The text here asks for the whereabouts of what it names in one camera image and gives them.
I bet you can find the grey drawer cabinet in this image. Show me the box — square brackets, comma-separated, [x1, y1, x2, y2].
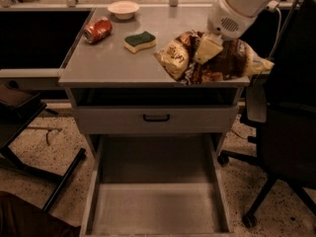
[59, 5, 249, 151]

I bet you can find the closed grey drawer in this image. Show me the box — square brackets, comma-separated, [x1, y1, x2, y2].
[72, 106, 238, 134]

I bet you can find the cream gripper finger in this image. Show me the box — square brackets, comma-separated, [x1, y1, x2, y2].
[194, 33, 223, 64]

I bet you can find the open grey bottom drawer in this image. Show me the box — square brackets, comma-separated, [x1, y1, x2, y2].
[80, 135, 235, 237]

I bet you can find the red soda can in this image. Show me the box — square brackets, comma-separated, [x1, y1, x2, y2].
[84, 17, 113, 43]

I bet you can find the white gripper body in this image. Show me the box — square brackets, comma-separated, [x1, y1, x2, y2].
[207, 0, 255, 40]

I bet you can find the white bowl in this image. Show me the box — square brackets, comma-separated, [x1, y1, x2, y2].
[108, 1, 140, 20]

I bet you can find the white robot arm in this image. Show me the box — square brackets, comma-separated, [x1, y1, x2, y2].
[194, 0, 273, 64]

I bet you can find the brown chip bag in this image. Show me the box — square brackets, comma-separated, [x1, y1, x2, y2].
[154, 31, 274, 85]

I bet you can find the black side table frame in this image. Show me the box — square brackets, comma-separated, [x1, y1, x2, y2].
[0, 84, 86, 212]

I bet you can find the white power cable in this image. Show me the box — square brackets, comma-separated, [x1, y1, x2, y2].
[268, 7, 284, 61]

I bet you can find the green yellow sponge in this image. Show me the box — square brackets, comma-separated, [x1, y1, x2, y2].
[123, 32, 156, 53]

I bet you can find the dark brown object corner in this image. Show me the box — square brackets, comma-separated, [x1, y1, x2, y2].
[0, 191, 81, 237]

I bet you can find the black office chair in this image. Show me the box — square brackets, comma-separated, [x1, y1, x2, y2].
[217, 0, 316, 228]

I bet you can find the black drawer handle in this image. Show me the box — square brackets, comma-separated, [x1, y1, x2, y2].
[142, 114, 170, 122]

